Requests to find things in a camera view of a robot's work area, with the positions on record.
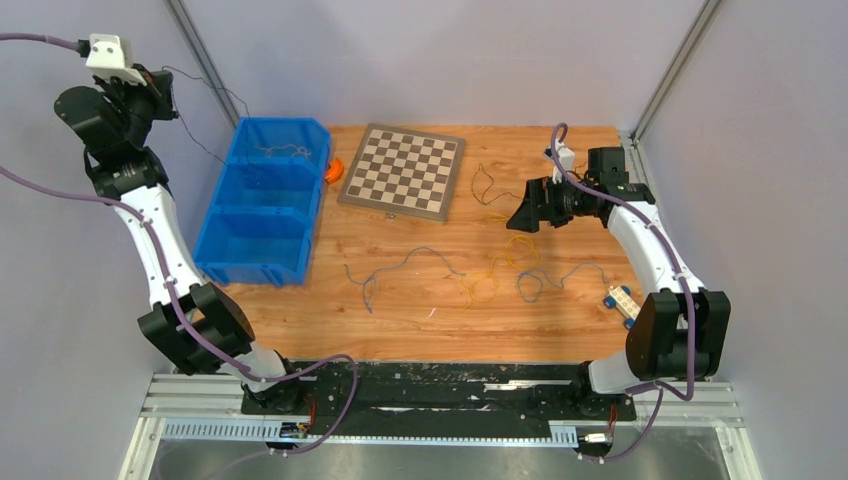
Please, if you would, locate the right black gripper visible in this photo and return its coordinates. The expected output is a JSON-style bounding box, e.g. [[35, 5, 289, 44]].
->
[[506, 173, 596, 233]]

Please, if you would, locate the black cable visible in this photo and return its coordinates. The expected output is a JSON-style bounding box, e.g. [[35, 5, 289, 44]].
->
[[470, 162, 528, 207], [160, 64, 250, 167]]

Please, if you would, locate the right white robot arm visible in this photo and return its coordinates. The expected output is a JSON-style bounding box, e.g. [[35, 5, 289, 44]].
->
[[521, 139, 731, 418]]

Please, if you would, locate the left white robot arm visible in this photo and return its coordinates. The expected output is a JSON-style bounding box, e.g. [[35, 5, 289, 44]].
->
[[54, 65, 306, 414]]

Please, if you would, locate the checkerboard calibration board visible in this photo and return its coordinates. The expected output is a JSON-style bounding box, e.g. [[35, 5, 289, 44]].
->
[[337, 123, 466, 223]]

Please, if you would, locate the white blue toy block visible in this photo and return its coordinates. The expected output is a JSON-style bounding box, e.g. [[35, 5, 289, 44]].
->
[[602, 285, 640, 330]]

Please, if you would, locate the blue plastic bin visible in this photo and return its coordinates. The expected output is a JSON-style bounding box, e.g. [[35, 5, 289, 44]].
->
[[193, 117, 332, 288]]

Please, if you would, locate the orange small object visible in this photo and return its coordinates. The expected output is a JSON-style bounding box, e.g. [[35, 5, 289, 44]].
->
[[324, 157, 344, 184]]

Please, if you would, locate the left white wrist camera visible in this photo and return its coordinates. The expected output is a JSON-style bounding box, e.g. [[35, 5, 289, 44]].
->
[[85, 33, 147, 86]]

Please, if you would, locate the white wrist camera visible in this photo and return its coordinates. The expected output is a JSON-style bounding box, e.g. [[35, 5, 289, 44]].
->
[[85, 33, 147, 86], [544, 140, 576, 184]]

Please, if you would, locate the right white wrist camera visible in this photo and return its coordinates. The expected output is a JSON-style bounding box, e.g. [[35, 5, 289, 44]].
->
[[544, 140, 576, 184]]

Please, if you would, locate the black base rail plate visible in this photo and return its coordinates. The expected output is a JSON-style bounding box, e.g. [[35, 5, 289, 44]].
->
[[239, 360, 639, 440]]

